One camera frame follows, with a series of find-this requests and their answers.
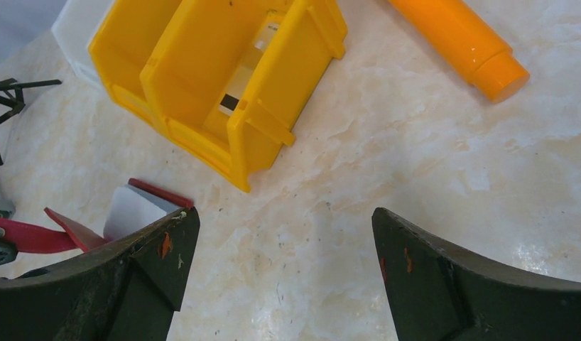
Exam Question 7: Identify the orange plastic cylinder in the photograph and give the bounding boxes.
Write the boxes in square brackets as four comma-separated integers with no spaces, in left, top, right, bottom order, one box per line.
[390,0,530,103]

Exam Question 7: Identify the red card holder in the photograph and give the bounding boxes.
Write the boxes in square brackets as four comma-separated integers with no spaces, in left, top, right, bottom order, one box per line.
[0,178,194,254]

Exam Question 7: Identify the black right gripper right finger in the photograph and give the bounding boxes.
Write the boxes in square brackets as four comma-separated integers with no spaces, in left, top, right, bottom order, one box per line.
[371,207,581,340]

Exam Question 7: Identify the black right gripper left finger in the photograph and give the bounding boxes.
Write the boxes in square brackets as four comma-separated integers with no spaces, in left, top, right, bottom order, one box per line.
[0,208,200,340]

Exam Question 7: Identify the black mini tripod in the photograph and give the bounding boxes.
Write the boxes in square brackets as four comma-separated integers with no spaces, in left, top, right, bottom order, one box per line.
[0,77,63,166]

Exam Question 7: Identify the white plastic bin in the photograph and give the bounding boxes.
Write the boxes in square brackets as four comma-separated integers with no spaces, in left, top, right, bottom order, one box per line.
[51,0,114,91]

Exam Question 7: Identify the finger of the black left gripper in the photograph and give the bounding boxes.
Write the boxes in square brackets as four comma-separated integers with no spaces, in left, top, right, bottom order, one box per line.
[0,227,18,266]

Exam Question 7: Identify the yellow plastic double bin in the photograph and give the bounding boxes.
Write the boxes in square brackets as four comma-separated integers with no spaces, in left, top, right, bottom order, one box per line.
[88,1,347,192]

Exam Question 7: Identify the clear card in yellow bin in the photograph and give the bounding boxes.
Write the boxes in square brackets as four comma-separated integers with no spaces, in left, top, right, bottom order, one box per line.
[219,21,281,116]

